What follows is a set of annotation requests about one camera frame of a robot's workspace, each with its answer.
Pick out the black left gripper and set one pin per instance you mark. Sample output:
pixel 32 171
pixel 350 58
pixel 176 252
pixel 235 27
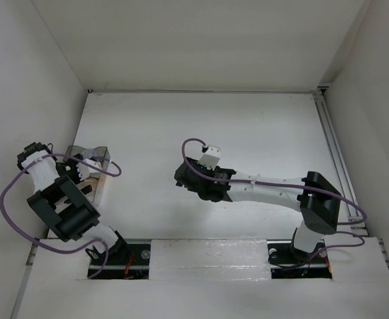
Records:
pixel 72 163

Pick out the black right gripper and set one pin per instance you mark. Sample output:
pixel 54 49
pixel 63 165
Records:
pixel 202 168

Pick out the clear paper clip jar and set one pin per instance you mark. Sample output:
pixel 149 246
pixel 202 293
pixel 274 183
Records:
pixel 88 154

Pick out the black handled scissors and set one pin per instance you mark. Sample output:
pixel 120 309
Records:
pixel 86 190

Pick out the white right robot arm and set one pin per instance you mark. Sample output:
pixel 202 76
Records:
pixel 319 211

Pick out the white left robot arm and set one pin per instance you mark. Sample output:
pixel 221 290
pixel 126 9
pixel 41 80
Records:
pixel 67 194

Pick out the clear smoky organizer tray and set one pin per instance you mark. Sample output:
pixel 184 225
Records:
pixel 90 181

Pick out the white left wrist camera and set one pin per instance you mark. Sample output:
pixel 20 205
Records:
pixel 88 168

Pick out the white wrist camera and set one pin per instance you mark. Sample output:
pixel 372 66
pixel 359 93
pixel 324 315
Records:
pixel 210 157
pixel 88 168

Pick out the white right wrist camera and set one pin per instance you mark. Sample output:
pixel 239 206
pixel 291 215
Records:
pixel 210 157

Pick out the aluminium rail right side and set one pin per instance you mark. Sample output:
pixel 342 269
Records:
pixel 343 183

